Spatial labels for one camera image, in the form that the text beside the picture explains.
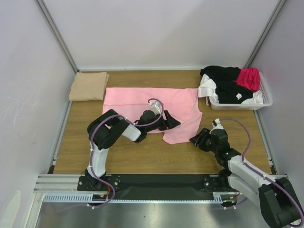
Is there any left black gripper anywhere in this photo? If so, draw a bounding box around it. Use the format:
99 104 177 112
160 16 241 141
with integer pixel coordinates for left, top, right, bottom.
145 110 180 133

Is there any pink t shirt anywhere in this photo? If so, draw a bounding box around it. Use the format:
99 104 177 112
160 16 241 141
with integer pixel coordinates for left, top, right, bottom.
102 87 202 144

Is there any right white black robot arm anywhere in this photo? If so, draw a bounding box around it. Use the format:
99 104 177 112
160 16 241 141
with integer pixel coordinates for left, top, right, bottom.
190 128 304 228

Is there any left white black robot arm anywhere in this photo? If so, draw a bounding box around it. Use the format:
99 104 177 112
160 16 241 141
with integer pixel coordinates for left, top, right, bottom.
82 109 181 191

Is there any white t shirt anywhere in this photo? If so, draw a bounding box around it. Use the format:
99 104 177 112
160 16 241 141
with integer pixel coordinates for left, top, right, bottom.
198 74 264 105

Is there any black t shirt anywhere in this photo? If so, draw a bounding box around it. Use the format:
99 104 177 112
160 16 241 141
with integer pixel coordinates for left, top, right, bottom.
200 66 253 104

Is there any white plastic laundry basket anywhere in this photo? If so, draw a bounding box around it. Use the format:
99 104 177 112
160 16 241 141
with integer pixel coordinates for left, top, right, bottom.
205 72 273 111

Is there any crimson red t shirt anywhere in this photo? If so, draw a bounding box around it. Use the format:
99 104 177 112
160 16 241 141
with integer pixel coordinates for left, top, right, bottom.
235 67 260 93

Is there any folded beige t shirt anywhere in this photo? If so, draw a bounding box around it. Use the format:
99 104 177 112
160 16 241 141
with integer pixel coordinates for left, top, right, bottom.
69 72 110 102

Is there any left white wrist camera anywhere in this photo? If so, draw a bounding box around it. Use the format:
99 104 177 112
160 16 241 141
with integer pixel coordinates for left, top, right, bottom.
149 101 162 115

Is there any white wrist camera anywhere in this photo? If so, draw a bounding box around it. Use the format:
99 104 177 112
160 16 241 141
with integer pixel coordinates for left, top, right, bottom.
212 118 224 131
149 101 162 115

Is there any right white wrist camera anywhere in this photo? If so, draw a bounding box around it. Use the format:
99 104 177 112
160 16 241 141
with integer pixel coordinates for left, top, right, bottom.
212 118 224 131

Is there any grey slotted cable duct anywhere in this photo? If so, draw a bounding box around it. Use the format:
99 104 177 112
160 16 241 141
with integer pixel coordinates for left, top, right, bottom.
43 192 237 204

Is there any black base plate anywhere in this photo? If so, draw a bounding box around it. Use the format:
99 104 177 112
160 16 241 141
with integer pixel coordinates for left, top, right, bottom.
77 173 240 200

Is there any aluminium frame rail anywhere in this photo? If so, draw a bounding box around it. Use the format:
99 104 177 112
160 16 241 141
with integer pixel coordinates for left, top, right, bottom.
33 173 293 194

